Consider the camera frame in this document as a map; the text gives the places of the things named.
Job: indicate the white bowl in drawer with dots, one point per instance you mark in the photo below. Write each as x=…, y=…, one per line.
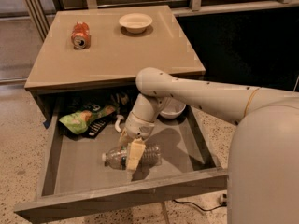
x=173, y=110

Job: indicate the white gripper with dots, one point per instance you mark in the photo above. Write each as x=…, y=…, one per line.
x=139, y=127

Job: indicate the cream bowl on counter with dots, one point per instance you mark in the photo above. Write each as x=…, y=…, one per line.
x=135, y=23

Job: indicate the black snack bag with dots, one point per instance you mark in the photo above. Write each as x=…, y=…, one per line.
x=96, y=127

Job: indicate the beige top cabinet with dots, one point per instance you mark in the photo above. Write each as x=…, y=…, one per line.
x=113, y=55

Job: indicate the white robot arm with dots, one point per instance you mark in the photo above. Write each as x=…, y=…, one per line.
x=263, y=162

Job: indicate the black power strip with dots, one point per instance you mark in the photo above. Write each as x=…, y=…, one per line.
x=223, y=200

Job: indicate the green chip bag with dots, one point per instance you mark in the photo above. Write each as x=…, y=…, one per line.
x=79, y=122

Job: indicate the orange soda can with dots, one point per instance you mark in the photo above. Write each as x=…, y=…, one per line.
x=80, y=37

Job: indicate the grey open drawer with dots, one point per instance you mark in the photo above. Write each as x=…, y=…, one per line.
x=75, y=182

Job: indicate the clear plastic water bottle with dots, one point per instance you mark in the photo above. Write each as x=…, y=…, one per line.
x=117, y=156

